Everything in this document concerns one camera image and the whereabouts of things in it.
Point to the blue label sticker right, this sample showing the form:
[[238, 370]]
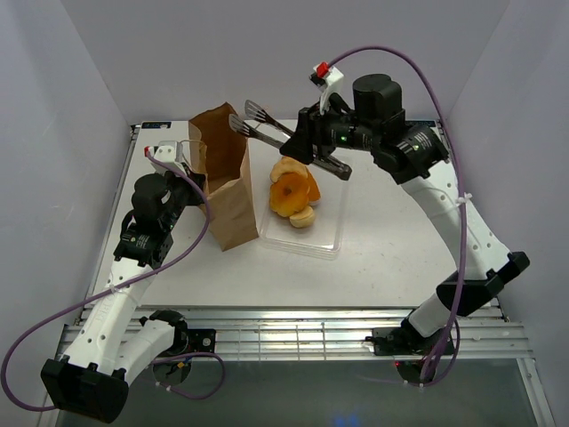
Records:
[[427, 122]]

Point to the small tan bread roll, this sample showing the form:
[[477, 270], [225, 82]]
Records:
[[304, 218]]

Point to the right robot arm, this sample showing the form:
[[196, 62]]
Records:
[[414, 156]]

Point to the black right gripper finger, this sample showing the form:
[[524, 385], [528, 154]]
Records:
[[333, 166], [305, 143]]

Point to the brown paper bag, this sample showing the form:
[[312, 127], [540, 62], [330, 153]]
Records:
[[222, 156]]

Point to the aluminium frame rail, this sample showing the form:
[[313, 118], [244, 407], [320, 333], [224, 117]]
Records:
[[338, 335]]

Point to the blue label sticker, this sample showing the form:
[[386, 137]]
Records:
[[156, 125], [427, 122]]

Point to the clear plastic tray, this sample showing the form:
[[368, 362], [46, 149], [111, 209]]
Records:
[[322, 237]]

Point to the curved croissant bread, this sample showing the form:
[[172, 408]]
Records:
[[287, 165]]

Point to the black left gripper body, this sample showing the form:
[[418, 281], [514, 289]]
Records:
[[178, 188]]

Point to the orange bread wedge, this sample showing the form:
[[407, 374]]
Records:
[[314, 192]]

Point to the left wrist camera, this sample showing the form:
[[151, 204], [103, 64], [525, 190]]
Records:
[[166, 155]]

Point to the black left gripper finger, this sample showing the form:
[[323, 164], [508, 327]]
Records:
[[194, 198], [197, 178]]

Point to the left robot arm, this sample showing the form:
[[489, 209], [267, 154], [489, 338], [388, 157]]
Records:
[[93, 375]]

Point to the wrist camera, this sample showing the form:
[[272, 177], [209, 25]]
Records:
[[329, 80], [166, 155]]

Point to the blue label sticker left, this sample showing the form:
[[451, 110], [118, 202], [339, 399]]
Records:
[[156, 125]]

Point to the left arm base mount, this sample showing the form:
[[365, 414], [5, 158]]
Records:
[[177, 371]]

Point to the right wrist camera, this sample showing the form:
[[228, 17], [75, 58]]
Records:
[[329, 80]]

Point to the large orange ring bread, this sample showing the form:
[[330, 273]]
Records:
[[289, 194]]

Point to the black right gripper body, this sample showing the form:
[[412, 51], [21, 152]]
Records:
[[330, 129]]

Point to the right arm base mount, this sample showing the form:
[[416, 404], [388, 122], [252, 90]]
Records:
[[410, 350]]

